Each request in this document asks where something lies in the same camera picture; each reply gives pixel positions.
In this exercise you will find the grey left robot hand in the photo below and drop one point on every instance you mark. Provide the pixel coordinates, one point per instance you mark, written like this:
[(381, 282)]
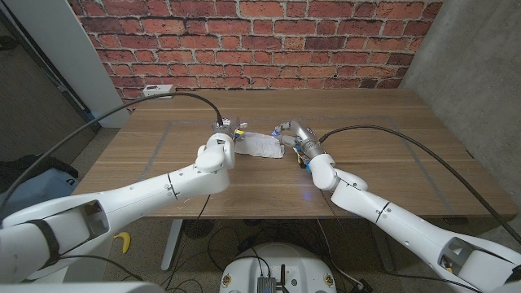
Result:
[(228, 128)]

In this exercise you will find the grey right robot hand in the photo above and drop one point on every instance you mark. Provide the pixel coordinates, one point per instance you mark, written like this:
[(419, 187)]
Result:
[(303, 136)]

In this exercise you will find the white cloth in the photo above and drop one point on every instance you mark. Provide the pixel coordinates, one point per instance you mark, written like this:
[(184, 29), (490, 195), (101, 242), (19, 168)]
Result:
[(262, 145)]

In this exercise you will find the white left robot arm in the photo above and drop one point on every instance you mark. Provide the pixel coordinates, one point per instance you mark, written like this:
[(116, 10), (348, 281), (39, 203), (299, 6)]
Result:
[(122, 203)]

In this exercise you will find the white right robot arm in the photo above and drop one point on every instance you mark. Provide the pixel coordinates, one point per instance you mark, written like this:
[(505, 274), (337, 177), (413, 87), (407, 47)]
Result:
[(407, 228)]

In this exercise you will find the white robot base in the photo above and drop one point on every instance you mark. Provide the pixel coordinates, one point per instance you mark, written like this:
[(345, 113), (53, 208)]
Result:
[(281, 260)]

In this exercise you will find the white power strip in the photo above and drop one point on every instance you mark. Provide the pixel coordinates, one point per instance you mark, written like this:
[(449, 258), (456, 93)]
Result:
[(156, 89)]

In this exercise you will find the red brick print backdrop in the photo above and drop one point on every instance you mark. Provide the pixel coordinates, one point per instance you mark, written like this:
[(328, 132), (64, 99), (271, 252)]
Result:
[(252, 45)]

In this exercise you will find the white table leg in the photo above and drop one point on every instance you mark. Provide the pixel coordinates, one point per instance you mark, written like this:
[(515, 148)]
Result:
[(172, 244)]

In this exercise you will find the grey table leg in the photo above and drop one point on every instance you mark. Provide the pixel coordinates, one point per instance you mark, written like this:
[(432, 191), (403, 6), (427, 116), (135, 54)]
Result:
[(380, 254)]

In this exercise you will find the small grey electronics box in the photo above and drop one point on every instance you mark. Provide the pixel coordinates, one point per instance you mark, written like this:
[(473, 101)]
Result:
[(266, 285)]

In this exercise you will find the yellow banana shaped object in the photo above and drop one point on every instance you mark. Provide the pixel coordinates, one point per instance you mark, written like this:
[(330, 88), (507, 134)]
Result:
[(124, 240)]

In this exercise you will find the white partition panel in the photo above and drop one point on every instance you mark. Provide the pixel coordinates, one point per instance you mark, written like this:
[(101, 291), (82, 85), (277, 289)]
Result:
[(73, 61)]

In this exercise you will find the blue storage container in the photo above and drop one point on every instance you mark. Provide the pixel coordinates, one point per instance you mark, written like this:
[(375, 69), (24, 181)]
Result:
[(36, 185)]

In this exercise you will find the black cloth bag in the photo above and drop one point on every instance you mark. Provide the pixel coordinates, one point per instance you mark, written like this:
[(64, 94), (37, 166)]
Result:
[(28, 167)]

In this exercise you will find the white robot torso edge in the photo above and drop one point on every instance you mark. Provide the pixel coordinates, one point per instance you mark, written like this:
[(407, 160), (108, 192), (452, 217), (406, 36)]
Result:
[(81, 288)]

